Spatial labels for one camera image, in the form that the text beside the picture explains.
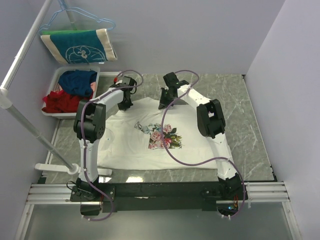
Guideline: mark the navy blue t shirt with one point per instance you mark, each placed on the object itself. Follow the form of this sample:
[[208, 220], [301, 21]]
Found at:
[[78, 82]]

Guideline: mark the blue wire hanger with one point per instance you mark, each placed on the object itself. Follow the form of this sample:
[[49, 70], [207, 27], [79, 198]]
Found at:
[[69, 10]]

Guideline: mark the white floral t shirt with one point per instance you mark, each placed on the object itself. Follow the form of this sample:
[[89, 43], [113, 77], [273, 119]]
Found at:
[[132, 138]]

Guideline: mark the red t shirt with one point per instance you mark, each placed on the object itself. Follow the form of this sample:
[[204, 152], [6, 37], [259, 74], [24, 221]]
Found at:
[[62, 102]]

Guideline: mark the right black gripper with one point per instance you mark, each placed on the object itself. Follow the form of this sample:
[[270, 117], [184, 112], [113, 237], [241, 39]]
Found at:
[[163, 103]]

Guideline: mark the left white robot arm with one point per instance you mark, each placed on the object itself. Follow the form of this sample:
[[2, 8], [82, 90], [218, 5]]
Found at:
[[90, 123]]

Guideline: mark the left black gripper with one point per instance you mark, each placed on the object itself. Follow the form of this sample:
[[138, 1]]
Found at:
[[125, 107]]

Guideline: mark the aluminium rail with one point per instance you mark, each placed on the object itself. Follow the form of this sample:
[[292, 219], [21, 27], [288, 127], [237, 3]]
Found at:
[[59, 194]]

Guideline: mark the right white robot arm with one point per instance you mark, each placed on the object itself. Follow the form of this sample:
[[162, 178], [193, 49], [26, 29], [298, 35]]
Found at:
[[211, 125]]

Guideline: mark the teal cartoon towel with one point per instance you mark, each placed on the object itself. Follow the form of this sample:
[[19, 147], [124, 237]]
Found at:
[[80, 46]]

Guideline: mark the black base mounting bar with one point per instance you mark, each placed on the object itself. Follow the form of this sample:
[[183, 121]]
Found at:
[[145, 196]]

